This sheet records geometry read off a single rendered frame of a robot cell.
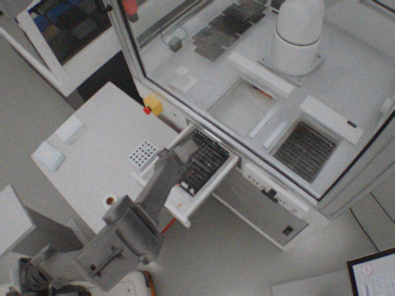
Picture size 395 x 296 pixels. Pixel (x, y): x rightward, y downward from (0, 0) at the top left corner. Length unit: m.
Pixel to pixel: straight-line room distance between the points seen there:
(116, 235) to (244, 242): 1.57
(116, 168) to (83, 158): 0.18
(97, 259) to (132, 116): 1.10
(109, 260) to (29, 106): 2.61
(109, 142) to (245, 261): 1.11
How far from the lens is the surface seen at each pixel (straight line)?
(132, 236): 0.50
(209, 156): 1.23
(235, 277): 1.99
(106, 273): 0.51
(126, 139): 1.47
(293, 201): 1.13
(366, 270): 1.08
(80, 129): 1.55
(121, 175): 1.39
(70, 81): 1.66
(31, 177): 2.61
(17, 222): 1.58
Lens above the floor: 1.99
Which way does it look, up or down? 63 degrees down
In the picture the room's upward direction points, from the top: 11 degrees counter-clockwise
